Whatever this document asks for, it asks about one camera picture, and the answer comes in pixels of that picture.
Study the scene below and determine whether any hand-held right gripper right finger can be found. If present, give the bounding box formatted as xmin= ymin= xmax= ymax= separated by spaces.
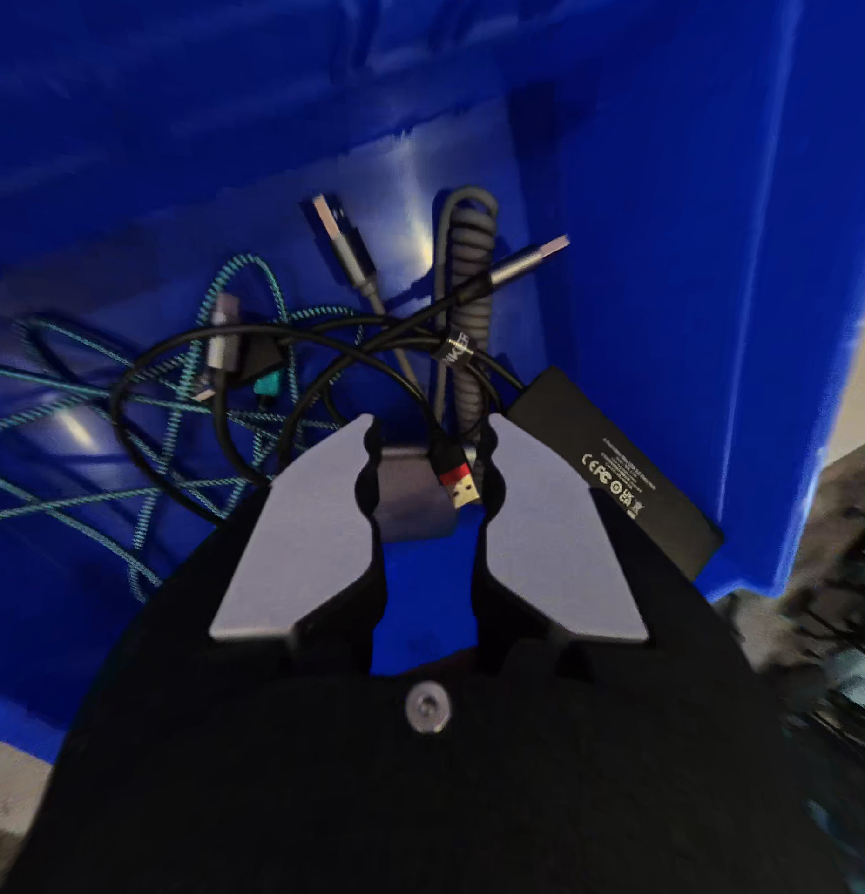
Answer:
xmin=473 ymin=412 xmax=650 ymax=677

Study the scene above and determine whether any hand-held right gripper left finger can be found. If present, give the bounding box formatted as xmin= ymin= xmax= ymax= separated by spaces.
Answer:
xmin=209 ymin=413 xmax=390 ymax=677

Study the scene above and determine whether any large dark grey hub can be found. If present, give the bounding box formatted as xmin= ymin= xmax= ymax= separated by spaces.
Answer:
xmin=506 ymin=366 xmax=727 ymax=582

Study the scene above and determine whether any small grey usb hub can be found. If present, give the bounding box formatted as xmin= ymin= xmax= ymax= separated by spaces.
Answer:
xmin=375 ymin=447 xmax=459 ymax=543

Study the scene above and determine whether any black red usb cable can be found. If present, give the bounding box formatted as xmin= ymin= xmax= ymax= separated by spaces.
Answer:
xmin=110 ymin=325 xmax=484 ymax=525

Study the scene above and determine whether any thick black cable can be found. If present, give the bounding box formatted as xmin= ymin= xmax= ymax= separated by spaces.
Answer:
xmin=275 ymin=328 xmax=527 ymax=476

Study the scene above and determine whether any black cable with grey plugs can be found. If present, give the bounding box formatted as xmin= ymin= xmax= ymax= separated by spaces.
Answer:
xmin=195 ymin=234 xmax=572 ymax=407

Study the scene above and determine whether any blue plastic bin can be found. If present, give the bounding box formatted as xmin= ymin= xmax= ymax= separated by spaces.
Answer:
xmin=0 ymin=0 xmax=865 ymax=765

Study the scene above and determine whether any teal braided cable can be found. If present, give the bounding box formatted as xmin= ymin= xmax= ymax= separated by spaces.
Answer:
xmin=0 ymin=253 xmax=367 ymax=603

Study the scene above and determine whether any grey ribbed cable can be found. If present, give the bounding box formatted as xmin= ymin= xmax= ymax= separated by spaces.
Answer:
xmin=310 ymin=185 xmax=501 ymax=448

